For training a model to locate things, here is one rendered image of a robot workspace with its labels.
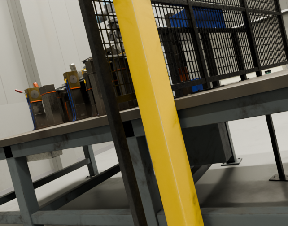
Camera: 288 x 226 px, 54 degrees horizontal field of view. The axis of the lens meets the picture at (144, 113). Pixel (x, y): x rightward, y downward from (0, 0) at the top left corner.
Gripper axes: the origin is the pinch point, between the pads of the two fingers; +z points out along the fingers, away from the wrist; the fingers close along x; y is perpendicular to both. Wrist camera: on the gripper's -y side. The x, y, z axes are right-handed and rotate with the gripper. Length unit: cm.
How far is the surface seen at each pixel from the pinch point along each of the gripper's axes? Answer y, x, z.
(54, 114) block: 76, 18, 27
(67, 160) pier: 247, -69, 90
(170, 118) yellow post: -67, 49, 44
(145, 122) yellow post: -59, 53, 43
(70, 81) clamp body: 37.9, 20.5, 9.1
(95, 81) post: -17.1, 39.8, 19.4
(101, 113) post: -16, 41, 36
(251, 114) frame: -90, 33, 49
